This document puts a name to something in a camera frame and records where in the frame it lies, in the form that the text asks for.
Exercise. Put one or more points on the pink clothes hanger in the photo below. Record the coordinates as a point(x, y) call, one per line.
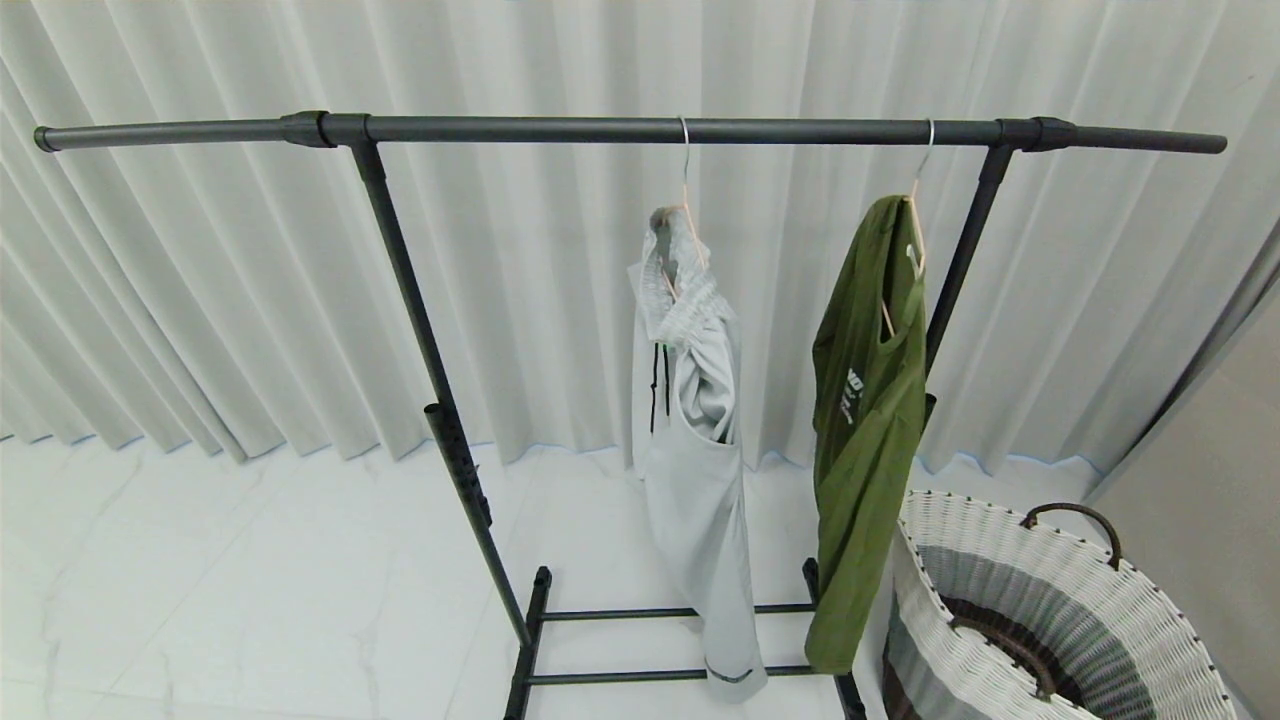
point(917, 225)
point(685, 160)

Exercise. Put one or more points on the white curtain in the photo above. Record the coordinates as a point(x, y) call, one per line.
point(250, 300)

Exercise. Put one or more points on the pale grey shorts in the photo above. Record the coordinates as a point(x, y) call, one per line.
point(700, 480)

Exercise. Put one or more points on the white laundry basket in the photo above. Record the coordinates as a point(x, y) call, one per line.
point(1080, 620)

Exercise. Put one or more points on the black clothes rack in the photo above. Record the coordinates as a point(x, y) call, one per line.
point(600, 130)

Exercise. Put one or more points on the green garment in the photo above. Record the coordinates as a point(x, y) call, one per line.
point(865, 450)

